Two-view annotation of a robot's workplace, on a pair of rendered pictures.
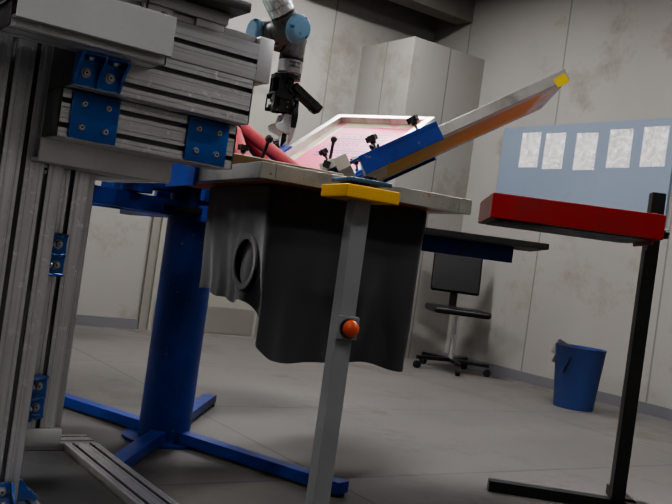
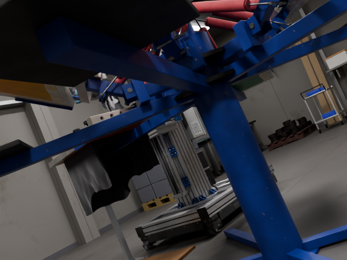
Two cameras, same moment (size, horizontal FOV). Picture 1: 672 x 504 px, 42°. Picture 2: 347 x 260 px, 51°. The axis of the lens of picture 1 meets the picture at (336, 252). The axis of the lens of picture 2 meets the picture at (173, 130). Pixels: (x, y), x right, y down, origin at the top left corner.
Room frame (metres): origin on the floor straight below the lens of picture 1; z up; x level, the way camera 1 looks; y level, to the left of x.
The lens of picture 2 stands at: (5.03, -0.17, 0.62)
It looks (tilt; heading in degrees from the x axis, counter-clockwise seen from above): 5 degrees up; 164
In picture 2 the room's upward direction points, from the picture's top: 24 degrees counter-clockwise
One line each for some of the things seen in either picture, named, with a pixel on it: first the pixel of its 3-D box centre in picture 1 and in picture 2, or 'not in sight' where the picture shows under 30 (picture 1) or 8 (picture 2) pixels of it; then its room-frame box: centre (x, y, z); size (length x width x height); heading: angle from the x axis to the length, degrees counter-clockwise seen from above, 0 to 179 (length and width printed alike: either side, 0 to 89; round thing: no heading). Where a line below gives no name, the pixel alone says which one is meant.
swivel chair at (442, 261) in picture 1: (455, 309); not in sight; (7.16, -1.05, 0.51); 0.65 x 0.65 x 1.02
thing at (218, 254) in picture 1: (242, 254); (133, 159); (2.31, 0.25, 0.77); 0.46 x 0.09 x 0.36; 26
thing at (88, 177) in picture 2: not in sight; (90, 180); (2.48, -0.10, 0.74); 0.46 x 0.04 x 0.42; 26
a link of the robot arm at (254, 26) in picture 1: (269, 34); not in sight; (2.54, 0.28, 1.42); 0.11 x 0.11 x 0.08; 38
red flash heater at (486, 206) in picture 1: (565, 219); not in sight; (3.29, -0.85, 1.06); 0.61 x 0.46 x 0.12; 86
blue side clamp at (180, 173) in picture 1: (187, 175); not in sight; (2.53, 0.46, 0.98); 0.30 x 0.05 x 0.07; 26
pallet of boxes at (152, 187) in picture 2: not in sight; (167, 165); (-2.12, 1.51, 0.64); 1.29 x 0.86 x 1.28; 125
